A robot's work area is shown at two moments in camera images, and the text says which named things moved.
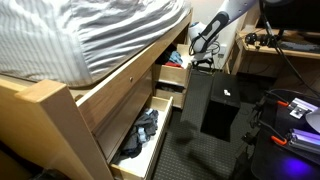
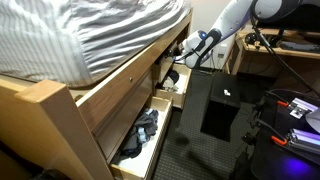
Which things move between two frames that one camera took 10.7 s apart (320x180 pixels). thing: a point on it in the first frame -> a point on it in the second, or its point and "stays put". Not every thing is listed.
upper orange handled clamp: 283,103 stays put
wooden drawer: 178,97 stays put
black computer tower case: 224,103 stays put
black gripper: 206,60 -> 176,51
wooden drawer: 177,75 -> 165,64
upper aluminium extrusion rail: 299,107 stays put
